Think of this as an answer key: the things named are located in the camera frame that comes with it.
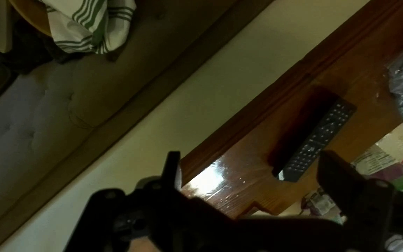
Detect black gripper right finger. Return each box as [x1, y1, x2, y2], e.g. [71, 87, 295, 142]
[316, 149, 397, 227]

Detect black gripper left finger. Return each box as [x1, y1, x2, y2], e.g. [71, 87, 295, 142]
[159, 150, 184, 198]

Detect black remote control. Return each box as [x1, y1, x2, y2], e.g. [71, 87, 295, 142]
[271, 97, 358, 184]

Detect grey tufted sofa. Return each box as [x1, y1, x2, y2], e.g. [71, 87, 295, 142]
[0, 0, 275, 252]

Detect wooden bar counter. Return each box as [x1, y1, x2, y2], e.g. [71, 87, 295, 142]
[179, 0, 403, 221]

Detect white green striped towel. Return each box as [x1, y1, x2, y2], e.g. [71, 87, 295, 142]
[37, 0, 137, 56]

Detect wooden bowl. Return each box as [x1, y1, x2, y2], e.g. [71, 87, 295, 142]
[7, 0, 54, 38]

